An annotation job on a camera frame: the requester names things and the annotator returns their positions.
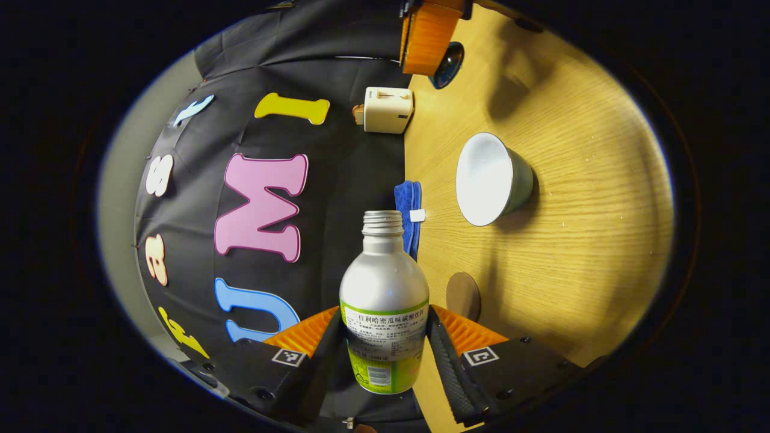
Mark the teal teacup lid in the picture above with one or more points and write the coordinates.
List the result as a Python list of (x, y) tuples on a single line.
[(446, 66)]

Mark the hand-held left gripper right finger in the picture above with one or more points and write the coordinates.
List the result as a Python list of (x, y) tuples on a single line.
[(451, 373)]

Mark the white teacup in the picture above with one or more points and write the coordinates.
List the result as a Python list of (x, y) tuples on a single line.
[(481, 180)]

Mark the black backdrop cloth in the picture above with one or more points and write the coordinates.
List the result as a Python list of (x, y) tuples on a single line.
[(337, 180)]

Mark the bread slice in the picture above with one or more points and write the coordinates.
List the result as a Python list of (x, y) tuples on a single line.
[(359, 114)]

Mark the blue folded towel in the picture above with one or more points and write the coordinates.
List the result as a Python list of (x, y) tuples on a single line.
[(410, 210)]

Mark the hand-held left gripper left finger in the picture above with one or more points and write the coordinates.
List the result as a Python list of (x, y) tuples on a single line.
[(283, 373)]

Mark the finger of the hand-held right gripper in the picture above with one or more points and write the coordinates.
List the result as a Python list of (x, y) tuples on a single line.
[(430, 36)]

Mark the cream toaster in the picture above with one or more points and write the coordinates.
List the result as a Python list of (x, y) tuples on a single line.
[(388, 111)]

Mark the silver green label water bottle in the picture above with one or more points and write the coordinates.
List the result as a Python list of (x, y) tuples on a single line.
[(385, 288)]

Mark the round brown coaster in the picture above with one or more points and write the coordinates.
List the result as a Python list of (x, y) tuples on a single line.
[(463, 297)]

